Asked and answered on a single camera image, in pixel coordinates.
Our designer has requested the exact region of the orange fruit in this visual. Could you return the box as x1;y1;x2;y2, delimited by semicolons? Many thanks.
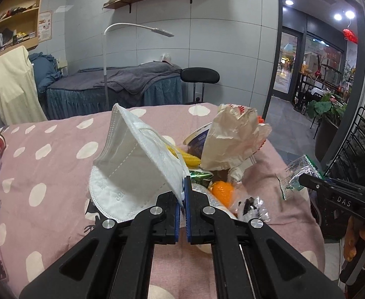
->
208;181;234;208

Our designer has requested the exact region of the green snack wrapper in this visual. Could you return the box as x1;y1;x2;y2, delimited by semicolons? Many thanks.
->
276;155;323;201

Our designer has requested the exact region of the white face mask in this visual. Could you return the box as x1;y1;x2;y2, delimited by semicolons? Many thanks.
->
88;105;189;223

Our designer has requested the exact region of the yellow foam fruit net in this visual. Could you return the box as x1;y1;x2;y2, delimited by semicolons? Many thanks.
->
167;145;201;169

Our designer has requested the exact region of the brown paper bag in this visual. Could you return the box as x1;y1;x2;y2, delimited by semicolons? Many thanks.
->
201;104;272;171

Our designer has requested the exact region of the right hand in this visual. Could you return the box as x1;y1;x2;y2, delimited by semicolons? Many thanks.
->
344;216;365;270

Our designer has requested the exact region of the black metal rack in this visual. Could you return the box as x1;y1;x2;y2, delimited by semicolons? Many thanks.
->
318;107;365;240

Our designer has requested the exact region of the clear plastic wrapper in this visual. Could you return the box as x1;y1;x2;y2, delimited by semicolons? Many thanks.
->
237;197;270;222

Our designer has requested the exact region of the potted green plant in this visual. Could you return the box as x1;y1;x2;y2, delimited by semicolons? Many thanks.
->
306;92;347;162

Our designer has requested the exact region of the blue paper cup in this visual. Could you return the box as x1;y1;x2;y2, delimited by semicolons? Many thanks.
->
183;122;212;158

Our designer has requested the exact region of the white floor lamp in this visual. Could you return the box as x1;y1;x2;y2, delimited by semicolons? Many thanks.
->
102;22;174;110

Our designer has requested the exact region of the blue massage bed grey blanket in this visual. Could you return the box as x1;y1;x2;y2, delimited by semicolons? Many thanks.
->
29;53;183;120

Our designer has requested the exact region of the black stool with backrest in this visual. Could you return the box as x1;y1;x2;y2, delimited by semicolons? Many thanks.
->
180;67;220;105

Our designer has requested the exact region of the cream cloth over chair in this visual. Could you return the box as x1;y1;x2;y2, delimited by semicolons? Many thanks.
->
0;46;47;126

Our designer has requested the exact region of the wooden bookcase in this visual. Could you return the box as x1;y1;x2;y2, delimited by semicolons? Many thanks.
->
0;0;42;56

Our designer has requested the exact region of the wall poster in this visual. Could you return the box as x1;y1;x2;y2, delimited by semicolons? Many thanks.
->
38;11;53;43

